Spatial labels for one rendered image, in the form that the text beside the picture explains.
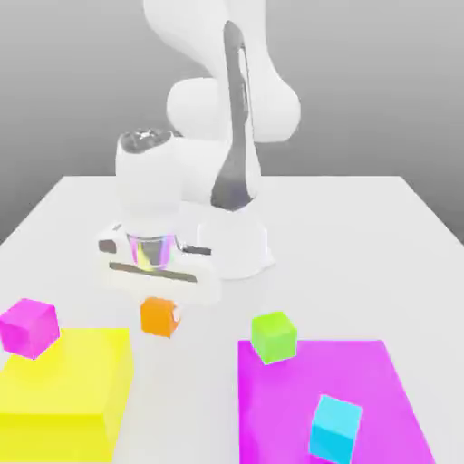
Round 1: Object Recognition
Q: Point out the small cyan cube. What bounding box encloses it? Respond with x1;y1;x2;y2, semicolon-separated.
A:
308;393;364;464

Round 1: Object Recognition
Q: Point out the large yellow box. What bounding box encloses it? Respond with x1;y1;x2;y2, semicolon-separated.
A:
0;327;132;464

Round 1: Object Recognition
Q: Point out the large magenta box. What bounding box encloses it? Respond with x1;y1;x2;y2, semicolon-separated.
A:
237;339;436;464

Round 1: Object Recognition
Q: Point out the small orange cube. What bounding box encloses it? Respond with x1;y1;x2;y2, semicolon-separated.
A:
140;296;181;340

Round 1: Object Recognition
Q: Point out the small green cube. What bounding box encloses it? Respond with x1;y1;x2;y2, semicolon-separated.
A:
251;310;299;366

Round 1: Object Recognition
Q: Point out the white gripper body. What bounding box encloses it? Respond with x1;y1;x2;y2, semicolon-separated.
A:
99;253;223;306

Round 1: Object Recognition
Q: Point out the small magenta cube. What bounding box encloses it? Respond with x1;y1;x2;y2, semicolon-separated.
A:
0;297;62;361

